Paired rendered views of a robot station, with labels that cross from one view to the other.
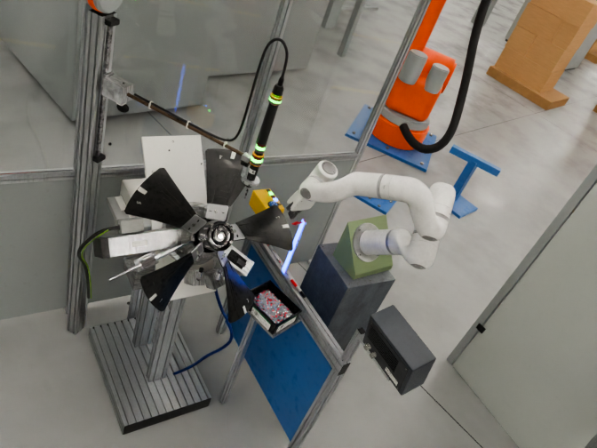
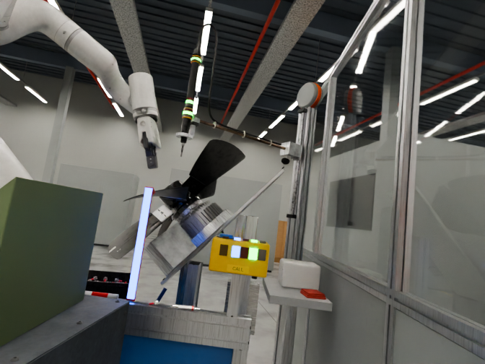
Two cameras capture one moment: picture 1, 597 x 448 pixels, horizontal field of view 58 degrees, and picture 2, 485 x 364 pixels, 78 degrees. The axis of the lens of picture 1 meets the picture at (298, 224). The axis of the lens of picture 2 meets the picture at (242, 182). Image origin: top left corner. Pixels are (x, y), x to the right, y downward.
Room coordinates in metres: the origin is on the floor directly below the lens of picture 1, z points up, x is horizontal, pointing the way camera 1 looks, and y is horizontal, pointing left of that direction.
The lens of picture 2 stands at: (2.77, -0.46, 1.13)
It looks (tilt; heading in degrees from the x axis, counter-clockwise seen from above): 7 degrees up; 135
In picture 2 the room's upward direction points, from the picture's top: 7 degrees clockwise
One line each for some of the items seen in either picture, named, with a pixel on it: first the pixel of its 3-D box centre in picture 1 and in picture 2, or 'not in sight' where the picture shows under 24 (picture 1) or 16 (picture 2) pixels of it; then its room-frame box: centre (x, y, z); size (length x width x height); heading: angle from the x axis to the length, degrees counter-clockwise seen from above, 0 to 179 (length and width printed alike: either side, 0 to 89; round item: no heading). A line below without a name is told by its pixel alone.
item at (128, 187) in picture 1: (135, 197); (297, 273); (1.98, 0.77, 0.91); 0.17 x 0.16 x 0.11; 44
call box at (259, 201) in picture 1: (266, 207); (239, 257); (2.16, 0.18, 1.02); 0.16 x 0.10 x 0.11; 44
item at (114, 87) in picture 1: (116, 88); (291, 150); (1.81, 0.85, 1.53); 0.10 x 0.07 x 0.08; 79
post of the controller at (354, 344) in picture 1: (353, 345); not in sight; (1.57, -0.40, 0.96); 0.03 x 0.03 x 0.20; 44
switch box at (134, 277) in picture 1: (139, 261); (240, 305); (1.78, 0.63, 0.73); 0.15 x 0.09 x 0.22; 44
